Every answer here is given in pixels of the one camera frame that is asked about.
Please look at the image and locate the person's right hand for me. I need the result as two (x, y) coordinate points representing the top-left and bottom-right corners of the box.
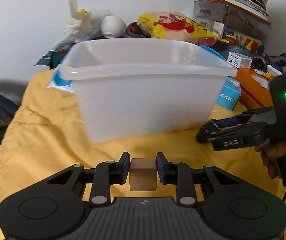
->
(254, 140), (286, 179)

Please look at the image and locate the yellow quilted cloth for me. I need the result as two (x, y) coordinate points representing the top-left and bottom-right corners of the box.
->
(0, 70), (286, 239)

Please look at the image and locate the white plastic bag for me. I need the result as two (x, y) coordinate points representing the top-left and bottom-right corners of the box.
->
(54, 0), (114, 49)

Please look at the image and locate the white blue flat package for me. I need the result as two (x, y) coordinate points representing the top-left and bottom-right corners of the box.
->
(47, 64), (75, 94)

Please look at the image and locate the white printed carton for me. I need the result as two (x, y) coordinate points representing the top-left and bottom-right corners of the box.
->
(227, 52), (252, 68)

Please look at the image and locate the white ceramic cup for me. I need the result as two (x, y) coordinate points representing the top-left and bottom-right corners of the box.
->
(101, 15), (126, 38)

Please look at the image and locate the translucent white plastic bin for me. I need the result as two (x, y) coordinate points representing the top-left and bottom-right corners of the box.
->
(58, 38), (237, 143)

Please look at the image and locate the stack of books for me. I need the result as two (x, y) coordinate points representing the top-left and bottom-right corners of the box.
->
(192, 0), (273, 41)

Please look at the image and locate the colourful wooden toy set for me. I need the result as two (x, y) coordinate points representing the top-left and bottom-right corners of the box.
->
(219, 29), (265, 55)

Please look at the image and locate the tan wooden cube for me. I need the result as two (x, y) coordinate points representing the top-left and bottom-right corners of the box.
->
(129, 158), (157, 192)

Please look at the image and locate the yellow red snack bag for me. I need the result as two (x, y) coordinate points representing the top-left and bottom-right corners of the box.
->
(137, 11), (219, 47)

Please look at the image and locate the teal cardboard box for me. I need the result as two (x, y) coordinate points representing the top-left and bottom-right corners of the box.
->
(216, 77), (241, 110)

